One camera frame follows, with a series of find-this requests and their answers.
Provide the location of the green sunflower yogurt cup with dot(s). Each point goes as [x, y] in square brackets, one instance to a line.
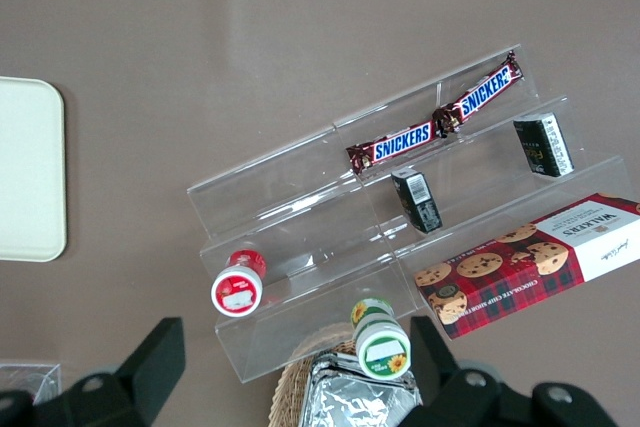
[382, 352]

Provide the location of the clear acrylic bottle rack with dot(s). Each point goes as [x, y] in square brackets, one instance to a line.
[30, 377]

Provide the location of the Walkers red tartan cookie box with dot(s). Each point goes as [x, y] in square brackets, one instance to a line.
[525, 272]

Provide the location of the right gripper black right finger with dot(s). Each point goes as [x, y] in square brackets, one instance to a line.
[440, 382]

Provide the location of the clear acrylic stepped display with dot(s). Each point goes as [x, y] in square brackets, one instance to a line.
[310, 227]

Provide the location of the red lidded yogurt cup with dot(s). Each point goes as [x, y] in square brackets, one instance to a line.
[236, 292]

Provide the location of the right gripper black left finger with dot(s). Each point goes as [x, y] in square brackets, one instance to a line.
[145, 372]

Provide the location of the cream plastic tray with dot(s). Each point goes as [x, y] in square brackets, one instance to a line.
[30, 167]

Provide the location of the small black box gold print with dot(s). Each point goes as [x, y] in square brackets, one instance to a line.
[542, 144]

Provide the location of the silver foil wrapped pack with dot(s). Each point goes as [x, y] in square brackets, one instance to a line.
[350, 397]

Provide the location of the oval light wicker basket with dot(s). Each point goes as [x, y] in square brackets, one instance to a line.
[287, 392]

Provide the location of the Snickers chocolate bar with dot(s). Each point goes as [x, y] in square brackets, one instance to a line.
[482, 97]
[400, 139]

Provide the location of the small black box with barcode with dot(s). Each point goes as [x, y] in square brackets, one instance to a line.
[417, 202]

